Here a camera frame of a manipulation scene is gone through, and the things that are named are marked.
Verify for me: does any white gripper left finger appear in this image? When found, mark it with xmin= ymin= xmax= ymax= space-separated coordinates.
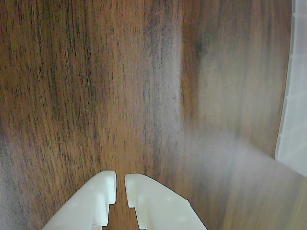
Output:
xmin=42 ymin=170 xmax=118 ymax=230

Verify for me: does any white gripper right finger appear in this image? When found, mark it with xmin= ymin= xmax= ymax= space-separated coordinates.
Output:
xmin=124 ymin=173 xmax=208 ymax=230

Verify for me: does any clear plastic storage box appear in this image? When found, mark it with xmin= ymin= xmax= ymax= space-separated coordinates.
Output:
xmin=274 ymin=0 xmax=307 ymax=178

